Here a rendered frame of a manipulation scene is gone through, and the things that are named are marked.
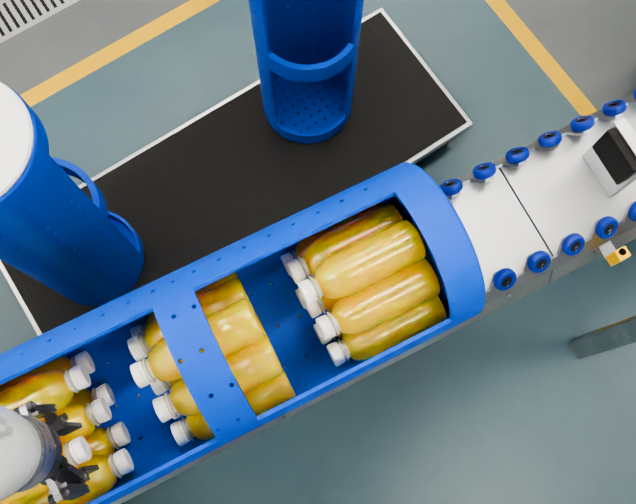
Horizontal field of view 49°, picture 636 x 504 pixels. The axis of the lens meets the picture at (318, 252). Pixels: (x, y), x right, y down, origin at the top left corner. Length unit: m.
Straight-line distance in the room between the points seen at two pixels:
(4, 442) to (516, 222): 1.00
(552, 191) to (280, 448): 1.20
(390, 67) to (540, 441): 1.29
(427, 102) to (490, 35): 0.46
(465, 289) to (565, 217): 0.42
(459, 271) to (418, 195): 0.13
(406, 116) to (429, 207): 1.28
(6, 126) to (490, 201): 0.93
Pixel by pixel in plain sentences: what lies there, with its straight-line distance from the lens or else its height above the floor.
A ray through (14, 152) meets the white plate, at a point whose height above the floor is 1.04.
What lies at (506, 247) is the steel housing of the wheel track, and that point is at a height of 0.93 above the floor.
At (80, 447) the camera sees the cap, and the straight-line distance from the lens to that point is 1.15.
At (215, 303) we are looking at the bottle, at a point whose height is 1.14.
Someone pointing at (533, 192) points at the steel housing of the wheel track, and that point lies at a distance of 1.45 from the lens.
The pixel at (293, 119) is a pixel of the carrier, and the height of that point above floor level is 0.16.
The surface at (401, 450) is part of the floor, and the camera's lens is 2.25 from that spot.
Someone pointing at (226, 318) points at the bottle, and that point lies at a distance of 1.07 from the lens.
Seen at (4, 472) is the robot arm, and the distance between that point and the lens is 0.78.
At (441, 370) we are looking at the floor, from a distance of 2.28.
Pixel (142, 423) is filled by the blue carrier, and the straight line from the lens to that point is 1.30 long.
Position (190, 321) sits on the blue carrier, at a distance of 1.03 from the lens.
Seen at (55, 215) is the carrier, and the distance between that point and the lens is 1.56.
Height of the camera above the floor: 2.23
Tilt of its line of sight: 75 degrees down
